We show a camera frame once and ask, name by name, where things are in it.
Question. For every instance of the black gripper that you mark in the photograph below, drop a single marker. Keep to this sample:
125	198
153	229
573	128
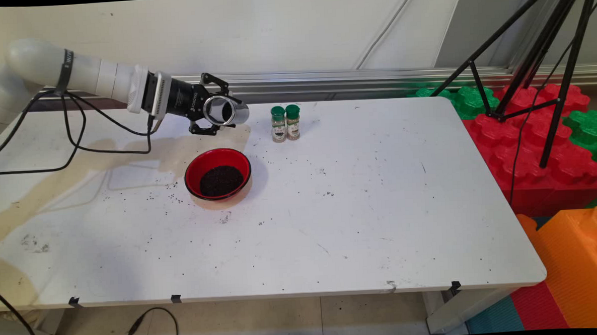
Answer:
187	101

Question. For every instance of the black seeds pile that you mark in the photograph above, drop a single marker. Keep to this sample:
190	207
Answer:
227	113
222	181

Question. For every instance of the clear plastic jar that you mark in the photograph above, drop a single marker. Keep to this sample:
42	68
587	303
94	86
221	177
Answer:
243	114

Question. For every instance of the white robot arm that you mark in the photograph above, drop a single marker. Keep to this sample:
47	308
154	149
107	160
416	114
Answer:
88	73

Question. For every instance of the red bowl black rim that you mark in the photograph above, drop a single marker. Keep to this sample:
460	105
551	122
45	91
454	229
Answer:
202	164

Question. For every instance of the green cap spice bottle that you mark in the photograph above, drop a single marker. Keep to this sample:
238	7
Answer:
293	127
279	130

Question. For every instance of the white metal table leg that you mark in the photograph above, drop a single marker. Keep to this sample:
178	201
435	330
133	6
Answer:
461	309

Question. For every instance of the red foam block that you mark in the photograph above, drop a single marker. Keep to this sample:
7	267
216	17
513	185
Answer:
530	177

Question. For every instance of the teal floor mat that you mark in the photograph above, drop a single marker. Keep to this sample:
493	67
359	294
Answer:
494	317

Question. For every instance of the black tripod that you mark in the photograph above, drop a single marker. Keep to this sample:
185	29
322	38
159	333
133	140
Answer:
567	75

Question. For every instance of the red floor mat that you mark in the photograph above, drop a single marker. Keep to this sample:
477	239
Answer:
536	308

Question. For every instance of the orange foam block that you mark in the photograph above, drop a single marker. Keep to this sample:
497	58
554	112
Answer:
575	266

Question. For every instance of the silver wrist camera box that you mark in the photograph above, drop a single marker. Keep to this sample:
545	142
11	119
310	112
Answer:
160	95

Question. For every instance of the aluminium wall rail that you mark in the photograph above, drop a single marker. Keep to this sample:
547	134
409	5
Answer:
325	78

